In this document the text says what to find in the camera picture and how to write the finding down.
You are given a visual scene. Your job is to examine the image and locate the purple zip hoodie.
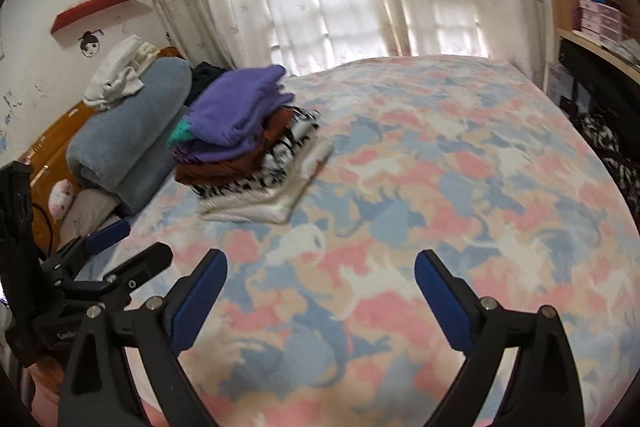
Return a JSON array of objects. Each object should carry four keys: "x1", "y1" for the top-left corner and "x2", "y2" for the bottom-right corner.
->
[{"x1": 167, "y1": 64, "x2": 296, "y2": 162}]

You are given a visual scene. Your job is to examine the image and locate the pink white plush cushion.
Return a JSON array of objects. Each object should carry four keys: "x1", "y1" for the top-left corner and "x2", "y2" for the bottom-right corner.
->
[{"x1": 49, "y1": 178, "x2": 77, "y2": 222}]

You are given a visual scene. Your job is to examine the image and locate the beige crumpled cloth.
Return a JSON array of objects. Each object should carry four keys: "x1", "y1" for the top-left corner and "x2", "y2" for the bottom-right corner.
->
[{"x1": 59, "y1": 189, "x2": 123, "y2": 245}]

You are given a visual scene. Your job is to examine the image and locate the black clothes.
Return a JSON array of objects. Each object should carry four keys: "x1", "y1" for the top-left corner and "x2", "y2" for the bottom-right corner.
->
[{"x1": 187, "y1": 62, "x2": 233, "y2": 108}]

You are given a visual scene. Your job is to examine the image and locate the person's left forearm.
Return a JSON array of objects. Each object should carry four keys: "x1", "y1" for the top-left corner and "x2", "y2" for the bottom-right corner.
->
[{"x1": 22, "y1": 354, "x2": 68, "y2": 427}]

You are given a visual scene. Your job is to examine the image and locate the folded cream puffer jacket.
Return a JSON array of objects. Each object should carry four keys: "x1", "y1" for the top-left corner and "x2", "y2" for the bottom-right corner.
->
[{"x1": 197, "y1": 139, "x2": 335, "y2": 224}]

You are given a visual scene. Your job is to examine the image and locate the pink drawer boxes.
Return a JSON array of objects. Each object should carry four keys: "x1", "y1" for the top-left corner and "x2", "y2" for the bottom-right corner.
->
[{"x1": 577, "y1": 0, "x2": 633, "y2": 40}]

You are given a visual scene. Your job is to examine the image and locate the rolled blue grey blanket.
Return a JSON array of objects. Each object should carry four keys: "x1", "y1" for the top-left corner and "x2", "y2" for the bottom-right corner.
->
[{"x1": 66, "y1": 57, "x2": 193, "y2": 217}]

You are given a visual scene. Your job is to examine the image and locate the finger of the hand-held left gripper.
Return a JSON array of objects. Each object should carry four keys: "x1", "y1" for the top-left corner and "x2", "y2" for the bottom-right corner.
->
[
  {"x1": 75, "y1": 242, "x2": 174, "y2": 313},
  {"x1": 42, "y1": 219, "x2": 132, "y2": 283}
]

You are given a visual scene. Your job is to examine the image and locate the red wall shelf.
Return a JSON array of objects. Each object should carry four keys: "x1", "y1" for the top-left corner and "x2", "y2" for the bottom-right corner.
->
[{"x1": 50, "y1": 0, "x2": 153, "y2": 35}]

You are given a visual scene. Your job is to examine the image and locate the white folded clothes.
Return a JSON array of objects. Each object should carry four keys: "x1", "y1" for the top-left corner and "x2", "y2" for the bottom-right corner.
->
[{"x1": 82, "y1": 35, "x2": 161, "y2": 112}]

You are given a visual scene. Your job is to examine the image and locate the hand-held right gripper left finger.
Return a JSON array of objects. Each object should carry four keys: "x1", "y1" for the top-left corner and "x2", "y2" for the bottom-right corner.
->
[{"x1": 57, "y1": 248, "x2": 229, "y2": 427}]

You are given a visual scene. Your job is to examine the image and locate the cartoon face wall sticker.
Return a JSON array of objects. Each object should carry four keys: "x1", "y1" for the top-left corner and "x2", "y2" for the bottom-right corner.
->
[{"x1": 77, "y1": 29, "x2": 105, "y2": 58}]

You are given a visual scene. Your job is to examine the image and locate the white cardboard box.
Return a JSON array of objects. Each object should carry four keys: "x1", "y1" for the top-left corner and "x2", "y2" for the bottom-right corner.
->
[{"x1": 544, "y1": 61, "x2": 576, "y2": 108}]

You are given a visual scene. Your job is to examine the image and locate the black cable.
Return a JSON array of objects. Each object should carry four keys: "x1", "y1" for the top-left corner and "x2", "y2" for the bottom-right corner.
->
[{"x1": 30, "y1": 202, "x2": 56, "y2": 255}]

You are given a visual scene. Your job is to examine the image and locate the folded black white patterned garment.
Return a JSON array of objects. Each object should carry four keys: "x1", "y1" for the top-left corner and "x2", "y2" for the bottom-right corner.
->
[{"x1": 192, "y1": 106, "x2": 321, "y2": 200}]

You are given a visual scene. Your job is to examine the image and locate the black white floral cloth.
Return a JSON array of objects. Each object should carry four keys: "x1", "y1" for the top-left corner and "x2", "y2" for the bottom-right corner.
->
[{"x1": 579, "y1": 111, "x2": 640, "y2": 208}]

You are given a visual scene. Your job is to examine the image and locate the folded brown garment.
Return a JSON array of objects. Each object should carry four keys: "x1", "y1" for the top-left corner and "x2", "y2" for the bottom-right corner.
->
[{"x1": 174, "y1": 109, "x2": 293, "y2": 186}]

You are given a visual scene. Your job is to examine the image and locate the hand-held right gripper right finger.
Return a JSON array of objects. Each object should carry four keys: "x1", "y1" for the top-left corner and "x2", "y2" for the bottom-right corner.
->
[{"x1": 414, "y1": 248, "x2": 587, "y2": 427}]

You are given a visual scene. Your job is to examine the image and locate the stack of papers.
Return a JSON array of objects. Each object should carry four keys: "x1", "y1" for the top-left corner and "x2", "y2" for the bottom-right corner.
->
[{"x1": 600, "y1": 34, "x2": 640, "y2": 68}]

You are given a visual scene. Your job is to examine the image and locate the pastel patterned bed blanket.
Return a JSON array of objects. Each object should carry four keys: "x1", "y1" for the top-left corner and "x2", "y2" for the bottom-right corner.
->
[{"x1": 60, "y1": 54, "x2": 640, "y2": 427}]

